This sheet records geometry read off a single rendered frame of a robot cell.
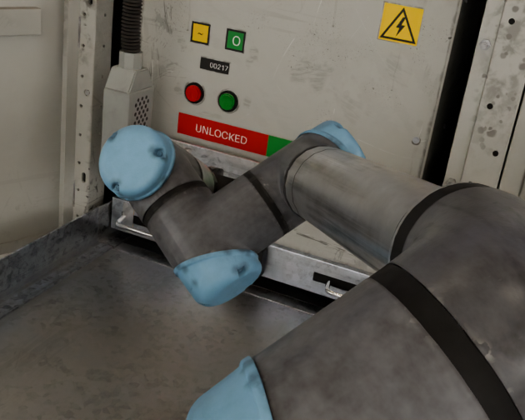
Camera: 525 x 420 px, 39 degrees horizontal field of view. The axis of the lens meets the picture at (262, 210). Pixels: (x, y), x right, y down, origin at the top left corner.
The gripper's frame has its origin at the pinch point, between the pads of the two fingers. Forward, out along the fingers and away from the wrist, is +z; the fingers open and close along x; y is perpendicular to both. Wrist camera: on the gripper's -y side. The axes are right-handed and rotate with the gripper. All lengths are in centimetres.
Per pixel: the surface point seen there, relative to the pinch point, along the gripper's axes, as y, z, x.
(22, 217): -38.9, 10.5, -9.6
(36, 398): -9.6, -16.5, -29.5
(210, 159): -8.1, 7.9, 8.2
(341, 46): 8.7, 1.0, 28.0
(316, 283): 11.6, 18.6, -5.2
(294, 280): 7.9, 18.9, -5.7
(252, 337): 7.3, 7.4, -15.8
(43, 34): -37.6, -2.2, 18.9
